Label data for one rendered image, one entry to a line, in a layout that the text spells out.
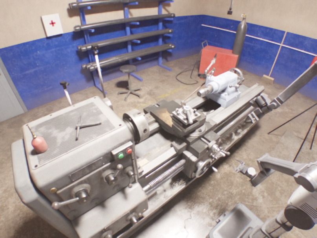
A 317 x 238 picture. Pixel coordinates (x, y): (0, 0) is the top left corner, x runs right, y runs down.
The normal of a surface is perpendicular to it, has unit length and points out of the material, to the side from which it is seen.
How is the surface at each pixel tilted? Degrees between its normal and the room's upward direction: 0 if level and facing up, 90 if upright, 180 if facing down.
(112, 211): 32
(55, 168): 45
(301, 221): 90
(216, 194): 0
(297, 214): 90
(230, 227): 0
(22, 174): 0
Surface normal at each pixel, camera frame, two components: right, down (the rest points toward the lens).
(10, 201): 0.00, -0.77
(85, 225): 0.33, -0.39
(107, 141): 0.44, -0.20
